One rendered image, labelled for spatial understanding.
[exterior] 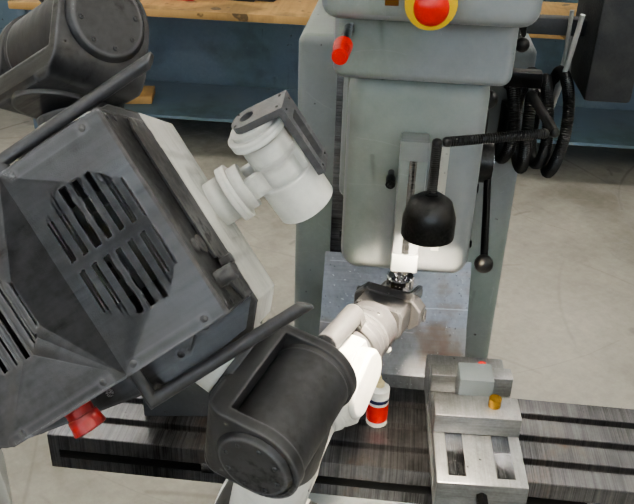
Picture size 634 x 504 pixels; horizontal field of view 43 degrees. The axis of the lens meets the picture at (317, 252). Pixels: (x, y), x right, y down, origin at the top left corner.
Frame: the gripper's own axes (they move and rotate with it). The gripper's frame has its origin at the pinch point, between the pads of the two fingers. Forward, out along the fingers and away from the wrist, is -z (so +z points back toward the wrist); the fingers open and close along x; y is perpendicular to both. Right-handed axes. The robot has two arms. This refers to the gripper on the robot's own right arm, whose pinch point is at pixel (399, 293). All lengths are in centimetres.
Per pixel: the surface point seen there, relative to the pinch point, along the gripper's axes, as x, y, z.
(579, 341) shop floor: -13, 121, -189
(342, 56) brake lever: -1, -48, 28
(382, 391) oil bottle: 1.0, 20.9, 1.1
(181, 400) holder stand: 34.7, 25.5, 17.2
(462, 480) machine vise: -18.9, 22.4, 13.7
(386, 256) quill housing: -0.8, -12.1, 9.4
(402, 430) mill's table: -3.2, 29.3, -0.1
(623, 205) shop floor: -6, 120, -335
